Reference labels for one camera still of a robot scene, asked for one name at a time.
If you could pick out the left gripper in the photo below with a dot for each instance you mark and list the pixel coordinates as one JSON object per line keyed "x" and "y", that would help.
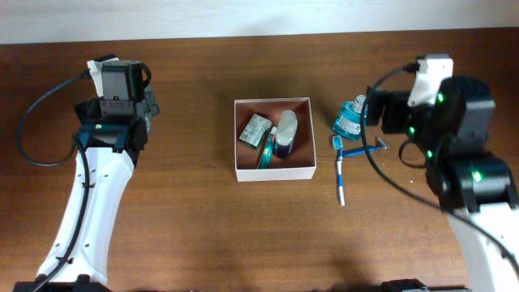
{"x": 91, "y": 112}

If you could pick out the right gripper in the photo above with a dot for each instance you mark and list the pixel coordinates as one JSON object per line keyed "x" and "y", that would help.
{"x": 398, "y": 109}

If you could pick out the blue disposable razor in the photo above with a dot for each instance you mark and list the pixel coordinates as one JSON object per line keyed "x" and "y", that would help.
{"x": 380, "y": 144}

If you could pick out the blue mouthwash bottle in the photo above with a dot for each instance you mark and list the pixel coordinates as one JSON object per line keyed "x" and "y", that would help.
{"x": 347, "y": 125}

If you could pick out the blue white toothbrush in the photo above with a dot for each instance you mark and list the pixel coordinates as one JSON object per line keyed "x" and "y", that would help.
{"x": 338, "y": 146}

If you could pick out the clear hand soap pump bottle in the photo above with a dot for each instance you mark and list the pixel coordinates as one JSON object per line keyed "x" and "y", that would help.
{"x": 285, "y": 134}

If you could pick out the white green soap packet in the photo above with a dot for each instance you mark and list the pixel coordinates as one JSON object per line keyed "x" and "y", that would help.
{"x": 254, "y": 132}

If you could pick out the red green toothpaste tube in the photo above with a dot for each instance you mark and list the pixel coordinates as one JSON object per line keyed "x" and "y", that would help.
{"x": 266, "y": 155}

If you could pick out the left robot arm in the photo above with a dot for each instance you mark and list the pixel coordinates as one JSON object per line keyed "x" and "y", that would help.
{"x": 114, "y": 128}

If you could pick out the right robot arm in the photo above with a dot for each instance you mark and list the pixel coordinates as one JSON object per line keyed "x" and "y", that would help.
{"x": 447, "y": 117}

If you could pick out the white cardboard box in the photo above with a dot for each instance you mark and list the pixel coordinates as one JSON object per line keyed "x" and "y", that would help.
{"x": 301, "y": 162}

